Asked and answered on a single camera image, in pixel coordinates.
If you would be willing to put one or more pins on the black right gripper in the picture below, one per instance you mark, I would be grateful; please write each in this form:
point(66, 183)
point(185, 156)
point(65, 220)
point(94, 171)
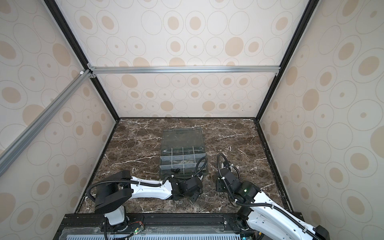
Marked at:
point(218, 186)

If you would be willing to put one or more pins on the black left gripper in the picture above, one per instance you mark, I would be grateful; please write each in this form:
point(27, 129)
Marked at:
point(197, 194)

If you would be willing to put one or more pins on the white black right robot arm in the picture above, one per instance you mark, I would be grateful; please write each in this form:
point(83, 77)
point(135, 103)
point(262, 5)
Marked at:
point(260, 213)

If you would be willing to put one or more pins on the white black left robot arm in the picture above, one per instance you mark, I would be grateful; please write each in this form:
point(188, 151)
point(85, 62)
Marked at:
point(110, 194)

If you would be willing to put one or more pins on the clear plastic organizer box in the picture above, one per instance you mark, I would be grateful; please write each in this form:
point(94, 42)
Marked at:
point(183, 153)

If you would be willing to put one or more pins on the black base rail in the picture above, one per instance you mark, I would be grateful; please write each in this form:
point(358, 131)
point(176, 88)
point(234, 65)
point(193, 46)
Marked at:
point(211, 226)

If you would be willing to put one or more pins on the horizontal aluminium frame bar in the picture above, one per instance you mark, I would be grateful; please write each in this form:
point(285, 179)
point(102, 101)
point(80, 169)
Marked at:
point(185, 70)

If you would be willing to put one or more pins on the diagonal aluminium frame bar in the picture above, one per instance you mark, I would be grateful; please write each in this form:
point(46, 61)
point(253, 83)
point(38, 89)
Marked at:
point(27, 136)

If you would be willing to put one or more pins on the black right corner post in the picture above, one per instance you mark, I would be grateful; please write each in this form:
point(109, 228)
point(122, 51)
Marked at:
point(302, 25)

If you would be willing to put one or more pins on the black corner post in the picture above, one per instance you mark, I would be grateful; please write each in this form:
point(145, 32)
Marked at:
point(302, 25)
point(59, 18)

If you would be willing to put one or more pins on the black left corner post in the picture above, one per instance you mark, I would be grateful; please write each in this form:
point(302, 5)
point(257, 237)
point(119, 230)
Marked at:
point(59, 18)

